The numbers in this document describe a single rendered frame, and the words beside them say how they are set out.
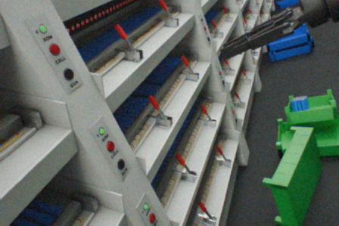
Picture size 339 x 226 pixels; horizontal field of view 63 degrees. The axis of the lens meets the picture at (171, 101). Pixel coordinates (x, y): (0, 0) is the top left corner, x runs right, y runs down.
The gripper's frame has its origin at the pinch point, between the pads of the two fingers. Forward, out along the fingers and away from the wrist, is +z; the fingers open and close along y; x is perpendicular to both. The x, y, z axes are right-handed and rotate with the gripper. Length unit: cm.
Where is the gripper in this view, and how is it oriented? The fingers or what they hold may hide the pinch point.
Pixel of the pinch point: (236, 46)
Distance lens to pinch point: 72.4
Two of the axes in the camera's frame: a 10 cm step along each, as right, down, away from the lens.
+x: -5.4, -7.9, -2.8
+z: -7.7, 3.3, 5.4
